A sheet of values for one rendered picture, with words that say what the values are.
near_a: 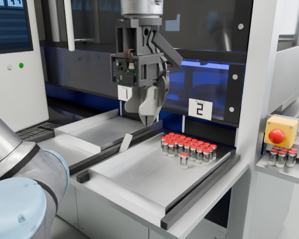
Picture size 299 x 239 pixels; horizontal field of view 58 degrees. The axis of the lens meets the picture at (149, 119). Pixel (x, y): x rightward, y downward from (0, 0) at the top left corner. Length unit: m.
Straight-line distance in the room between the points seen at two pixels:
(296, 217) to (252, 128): 1.48
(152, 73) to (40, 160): 0.29
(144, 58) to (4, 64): 0.96
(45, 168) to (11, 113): 0.81
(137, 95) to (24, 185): 0.26
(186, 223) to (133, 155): 0.34
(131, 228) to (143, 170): 0.65
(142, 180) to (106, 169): 0.12
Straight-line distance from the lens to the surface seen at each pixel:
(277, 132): 0.80
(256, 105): 0.83
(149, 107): 0.53
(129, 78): 0.48
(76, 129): 1.14
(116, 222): 1.48
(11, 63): 1.37
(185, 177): 0.78
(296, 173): 0.90
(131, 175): 0.78
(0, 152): 0.60
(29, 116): 1.45
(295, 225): 2.20
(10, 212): 0.48
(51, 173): 0.60
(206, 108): 0.90
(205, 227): 1.11
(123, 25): 0.48
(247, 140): 0.87
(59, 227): 2.04
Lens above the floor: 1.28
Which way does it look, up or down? 19 degrees down
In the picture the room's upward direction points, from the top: straight up
